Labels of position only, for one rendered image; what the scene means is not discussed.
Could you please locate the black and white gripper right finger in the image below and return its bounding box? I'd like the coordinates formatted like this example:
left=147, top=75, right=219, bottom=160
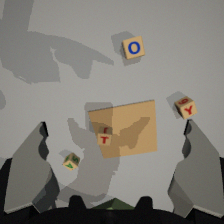
left=168, top=119, right=224, bottom=224

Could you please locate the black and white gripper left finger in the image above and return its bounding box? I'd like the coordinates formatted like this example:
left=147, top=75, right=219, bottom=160
left=0, top=122, right=60, bottom=224

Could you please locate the tan flat mat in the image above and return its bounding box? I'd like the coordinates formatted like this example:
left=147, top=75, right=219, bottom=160
left=88, top=100, right=157, bottom=158

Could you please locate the wooden letter block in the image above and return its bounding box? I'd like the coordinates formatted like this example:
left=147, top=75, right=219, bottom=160
left=174, top=96, right=197, bottom=119
left=122, top=36, right=145, bottom=60
left=97, top=126, right=113, bottom=146
left=63, top=153, right=80, bottom=171

